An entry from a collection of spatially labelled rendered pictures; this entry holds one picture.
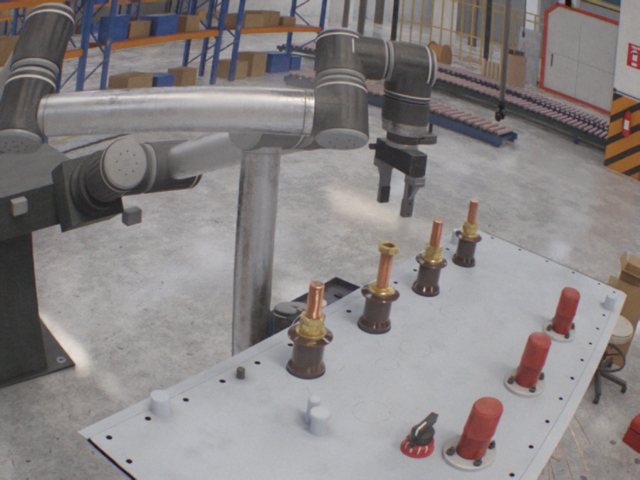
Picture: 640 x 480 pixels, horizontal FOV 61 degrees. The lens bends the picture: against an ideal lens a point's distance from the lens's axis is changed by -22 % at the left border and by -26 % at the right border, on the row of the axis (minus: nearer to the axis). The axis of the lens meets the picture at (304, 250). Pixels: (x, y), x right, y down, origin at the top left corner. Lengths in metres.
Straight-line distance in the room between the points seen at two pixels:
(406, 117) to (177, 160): 1.16
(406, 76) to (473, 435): 0.76
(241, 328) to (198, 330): 2.36
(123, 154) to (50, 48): 1.03
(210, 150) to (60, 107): 1.00
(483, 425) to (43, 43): 1.25
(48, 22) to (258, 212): 0.84
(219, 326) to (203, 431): 3.02
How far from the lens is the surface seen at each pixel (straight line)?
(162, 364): 3.87
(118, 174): 2.36
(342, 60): 1.38
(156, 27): 10.89
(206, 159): 2.28
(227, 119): 1.32
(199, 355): 3.97
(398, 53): 1.43
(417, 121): 1.46
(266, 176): 1.76
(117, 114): 1.34
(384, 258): 1.60
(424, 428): 1.24
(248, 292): 1.82
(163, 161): 2.49
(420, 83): 1.45
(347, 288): 2.93
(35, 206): 2.78
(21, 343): 3.62
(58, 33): 1.49
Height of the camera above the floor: 2.19
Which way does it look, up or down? 24 degrees down
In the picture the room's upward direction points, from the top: 7 degrees clockwise
